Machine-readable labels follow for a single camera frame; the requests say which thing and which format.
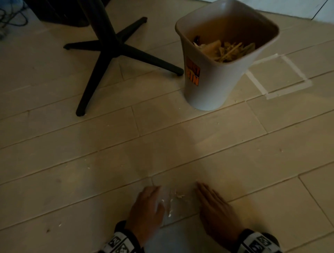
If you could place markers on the person's right fingers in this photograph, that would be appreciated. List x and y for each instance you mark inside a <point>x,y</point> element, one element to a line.
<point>207,194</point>

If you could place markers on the orange sticker label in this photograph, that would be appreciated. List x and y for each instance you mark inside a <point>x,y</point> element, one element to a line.
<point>192,73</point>

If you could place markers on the black table pedestal base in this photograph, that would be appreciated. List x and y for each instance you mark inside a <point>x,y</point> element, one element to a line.
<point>104,47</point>

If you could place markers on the white plastic waste bin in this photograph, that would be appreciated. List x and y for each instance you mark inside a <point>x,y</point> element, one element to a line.
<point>214,86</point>

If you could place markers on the pile of paper scraps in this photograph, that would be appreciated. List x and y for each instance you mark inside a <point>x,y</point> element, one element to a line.
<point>225,49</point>

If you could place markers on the small white paper crumbs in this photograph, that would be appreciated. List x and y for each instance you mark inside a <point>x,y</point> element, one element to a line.
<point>174,199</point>

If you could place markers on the black patterned right wristband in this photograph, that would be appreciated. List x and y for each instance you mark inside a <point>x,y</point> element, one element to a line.
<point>257,242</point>

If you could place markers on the person's left fingers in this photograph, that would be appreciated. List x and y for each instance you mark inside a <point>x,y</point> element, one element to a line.
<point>154,194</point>

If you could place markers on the person's right hand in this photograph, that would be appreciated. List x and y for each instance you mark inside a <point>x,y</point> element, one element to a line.
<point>218,212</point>

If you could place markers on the black patterned wristband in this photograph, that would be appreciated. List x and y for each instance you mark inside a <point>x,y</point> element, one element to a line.
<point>257,242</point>
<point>121,241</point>

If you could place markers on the black patterned left wristband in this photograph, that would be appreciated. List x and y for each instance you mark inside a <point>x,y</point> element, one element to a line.
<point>121,241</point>

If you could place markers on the person's left hand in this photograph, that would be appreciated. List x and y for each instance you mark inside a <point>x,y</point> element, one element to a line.
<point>144,213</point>

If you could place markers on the white floor tape square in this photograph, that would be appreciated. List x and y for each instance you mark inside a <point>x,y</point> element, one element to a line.
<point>284,86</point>

